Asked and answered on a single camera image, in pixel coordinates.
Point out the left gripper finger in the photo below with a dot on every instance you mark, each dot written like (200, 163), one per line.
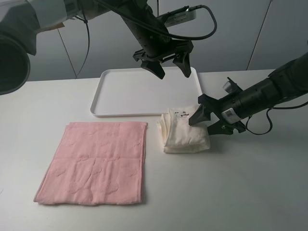
(182, 61)
(153, 67)

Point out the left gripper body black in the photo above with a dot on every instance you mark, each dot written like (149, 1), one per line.
(155, 47)

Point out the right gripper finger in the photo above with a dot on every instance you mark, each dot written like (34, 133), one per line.
(202, 114)
(221, 127)

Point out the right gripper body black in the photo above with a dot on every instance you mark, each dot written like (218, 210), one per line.
(232, 108)

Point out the cream white terry towel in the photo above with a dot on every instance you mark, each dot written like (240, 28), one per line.
(177, 136)

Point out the pink terry towel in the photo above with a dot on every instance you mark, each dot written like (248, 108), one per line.
(96, 163)

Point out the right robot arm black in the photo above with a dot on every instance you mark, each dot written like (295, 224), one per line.
(286, 83)

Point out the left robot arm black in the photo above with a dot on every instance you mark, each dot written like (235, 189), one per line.
(22, 20)

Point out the white rectangular plastic tray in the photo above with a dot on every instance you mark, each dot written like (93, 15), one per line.
(137, 92)

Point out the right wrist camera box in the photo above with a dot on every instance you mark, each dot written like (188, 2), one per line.
(231, 87)

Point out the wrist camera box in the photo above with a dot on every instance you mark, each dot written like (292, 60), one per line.
(179, 16)
(231, 87)

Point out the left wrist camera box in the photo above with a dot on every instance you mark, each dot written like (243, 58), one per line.
(179, 16)

